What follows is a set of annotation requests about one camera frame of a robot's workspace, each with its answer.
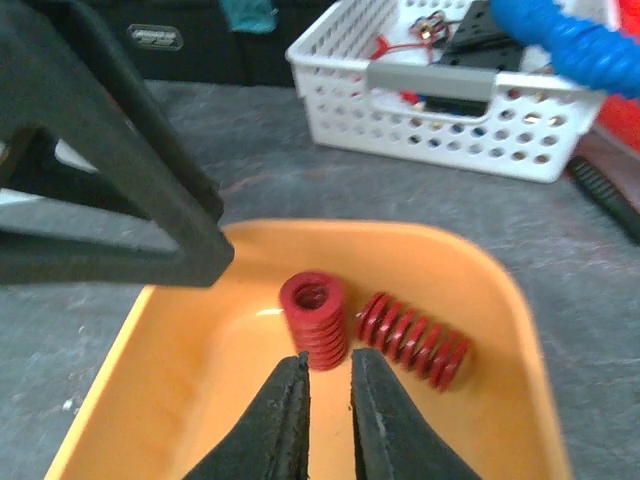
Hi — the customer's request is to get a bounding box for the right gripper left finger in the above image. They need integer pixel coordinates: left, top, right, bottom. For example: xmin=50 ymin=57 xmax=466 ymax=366
xmin=185 ymin=352 xmax=311 ymax=480

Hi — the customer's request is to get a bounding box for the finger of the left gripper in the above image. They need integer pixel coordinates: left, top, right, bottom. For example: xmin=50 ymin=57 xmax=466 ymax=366
xmin=1 ymin=1 xmax=234 ymax=287

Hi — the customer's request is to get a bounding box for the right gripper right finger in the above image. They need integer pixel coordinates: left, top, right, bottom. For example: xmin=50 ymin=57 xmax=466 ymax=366
xmin=351 ymin=348 xmax=479 ymax=480

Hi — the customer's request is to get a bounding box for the red spring top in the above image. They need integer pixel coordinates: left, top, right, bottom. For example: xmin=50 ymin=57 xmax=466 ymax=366
xmin=355 ymin=292 xmax=473 ymax=392

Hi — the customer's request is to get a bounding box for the red cylinder bushing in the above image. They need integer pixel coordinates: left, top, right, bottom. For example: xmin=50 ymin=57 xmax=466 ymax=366
xmin=279 ymin=271 xmax=349 ymax=371

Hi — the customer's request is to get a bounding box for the orange plastic tray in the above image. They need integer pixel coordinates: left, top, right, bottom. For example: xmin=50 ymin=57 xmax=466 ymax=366
xmin=47 ymin=220 xmax=572 ymax=479

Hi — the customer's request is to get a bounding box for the black toolbox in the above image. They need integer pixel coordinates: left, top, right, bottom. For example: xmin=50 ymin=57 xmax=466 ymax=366
xmin=29 ymin=0 xmax=346 ymax=89

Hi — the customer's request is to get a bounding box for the white plastic basket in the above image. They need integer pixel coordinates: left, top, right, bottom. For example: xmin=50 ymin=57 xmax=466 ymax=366
xmin=286 ymin=1 xmax=604 ymax=183

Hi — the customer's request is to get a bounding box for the red filament spool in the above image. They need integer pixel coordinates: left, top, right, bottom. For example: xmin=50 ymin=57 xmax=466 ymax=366
xmin=598 ymin=0 xmax=639 ymax=153

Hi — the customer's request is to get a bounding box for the black handled screwdriver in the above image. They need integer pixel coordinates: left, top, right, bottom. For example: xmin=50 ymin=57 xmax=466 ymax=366
xmin=567 ymin=155 xmax=639 ymax=245

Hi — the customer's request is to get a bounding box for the blue corrugated hose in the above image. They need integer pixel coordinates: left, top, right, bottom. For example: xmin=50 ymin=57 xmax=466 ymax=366
xmin=488 ymin=0 xmax=640 ymax=99

